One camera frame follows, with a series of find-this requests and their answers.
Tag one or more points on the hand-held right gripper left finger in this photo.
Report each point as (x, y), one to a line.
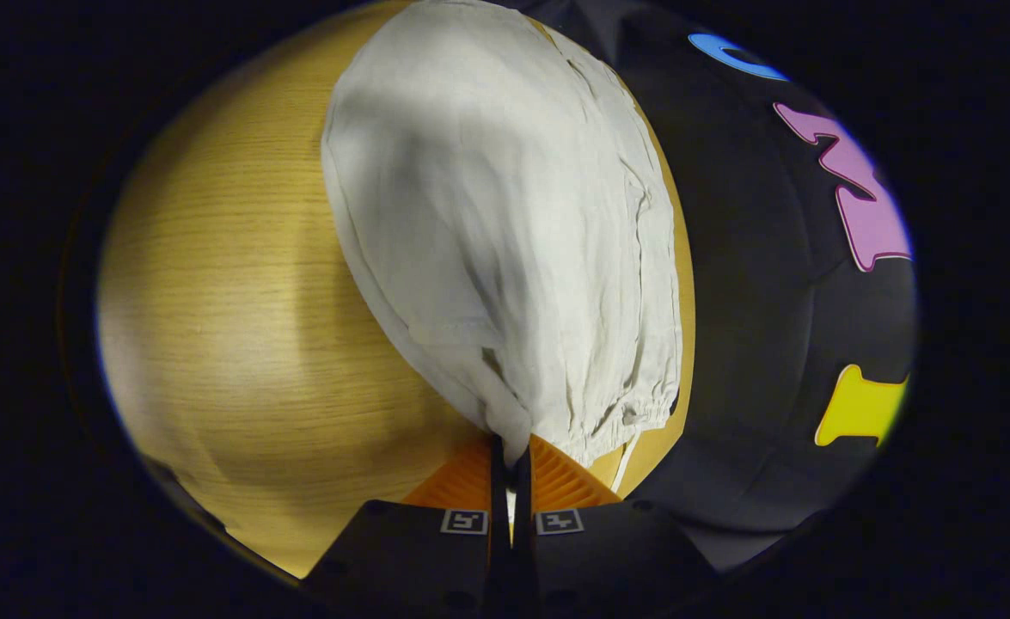
(498, 533)

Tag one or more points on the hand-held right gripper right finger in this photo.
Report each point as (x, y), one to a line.
(522, 550)

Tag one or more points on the black backdrop cloth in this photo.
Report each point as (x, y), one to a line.
(754, 301)

